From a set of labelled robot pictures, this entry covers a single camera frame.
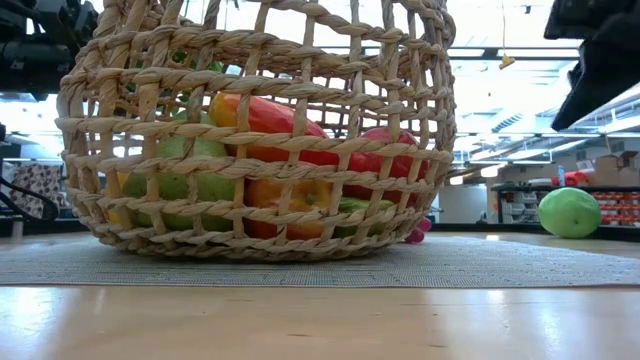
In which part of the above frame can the small parts bin shelf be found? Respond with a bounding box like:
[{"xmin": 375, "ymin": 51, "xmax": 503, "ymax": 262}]
[{"xmin": 492, "ymin": 183, "xmax": 640, "ymax": 226}]

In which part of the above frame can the red container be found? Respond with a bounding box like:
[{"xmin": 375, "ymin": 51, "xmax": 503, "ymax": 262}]
[{"xmin": 552, "ymin": 170, "xmax": 591, "ymax": 187}]

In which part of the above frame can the green pear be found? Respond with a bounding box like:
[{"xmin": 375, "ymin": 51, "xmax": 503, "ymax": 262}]
[{"xmin": 119, "ymin": 110, "xmax": 237, "ymax": 234}]

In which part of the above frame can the purple grape bunch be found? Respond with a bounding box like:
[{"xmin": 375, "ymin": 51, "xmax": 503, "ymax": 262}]
[{"xmin": 404, "ymin": 215, "xmax": 433, "ymax": 245}]

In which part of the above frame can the green pea pod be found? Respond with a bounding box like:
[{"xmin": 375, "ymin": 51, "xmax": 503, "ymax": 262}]
[{"xmin": 332, "ymin": 197, "xmax": 396, "ymax": 239}]

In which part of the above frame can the cardboard boxes stack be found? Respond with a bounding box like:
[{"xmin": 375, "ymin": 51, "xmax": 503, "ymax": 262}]
[{"xmin": 592, "ymin": 152, "xmax": 640, "ymax": 189}]

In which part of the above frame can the patterned fabric bag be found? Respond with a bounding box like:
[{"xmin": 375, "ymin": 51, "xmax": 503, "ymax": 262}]
[{"xmin": 9, "ymin": 163, "xmax": 64, "ymax": 219}]

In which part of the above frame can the yellow hanging plug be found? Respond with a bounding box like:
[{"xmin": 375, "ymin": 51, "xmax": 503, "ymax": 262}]
[{"xmin": 498, "ymin": 0, "xmax": 516, "ymax": 71}]

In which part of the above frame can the woven straw basket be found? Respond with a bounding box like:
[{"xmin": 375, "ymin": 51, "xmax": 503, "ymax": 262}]
[{"xmin": 53, "ymin": 0, "xmax": 459, "ymax": 264}]

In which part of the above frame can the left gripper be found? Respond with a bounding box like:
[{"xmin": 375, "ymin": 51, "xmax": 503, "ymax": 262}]
[{"xmin": 0, "ymin": 0, "xmax": 100, "ymax": 101}]

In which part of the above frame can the yellow bell pepper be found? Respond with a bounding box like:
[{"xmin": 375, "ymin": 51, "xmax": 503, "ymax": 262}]
[{"xmin": 102, "ymin": 172, "xmax": 124, "ymax": 224}]

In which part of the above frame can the green lime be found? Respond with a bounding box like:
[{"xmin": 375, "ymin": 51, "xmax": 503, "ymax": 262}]
[{"xmin": 537, "ymin": 187, "xmax": 603, "ymax": 240}]

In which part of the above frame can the grey woven placemat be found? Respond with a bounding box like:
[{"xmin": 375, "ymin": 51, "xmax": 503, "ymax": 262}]
[{"xmin": 0, "ymin": 234, "xmax": 640, "ymax": 289}]

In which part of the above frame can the black curved strap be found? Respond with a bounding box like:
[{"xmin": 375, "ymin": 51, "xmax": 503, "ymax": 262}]
[{"xmin": 0, "ymin": 174, "xmax": 60, "ymax": 224}]

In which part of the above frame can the red orange bell pepper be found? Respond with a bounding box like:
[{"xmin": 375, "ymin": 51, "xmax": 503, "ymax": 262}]
[{"xmin": 208, "ymin": 92, "xmax": 341, "ymax": 166}]

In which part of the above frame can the green leafy plant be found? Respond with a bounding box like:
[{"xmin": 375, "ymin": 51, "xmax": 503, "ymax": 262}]
[{"xmin": 169, "ymin": 47, "xmax": 226, "ymax": 74}]

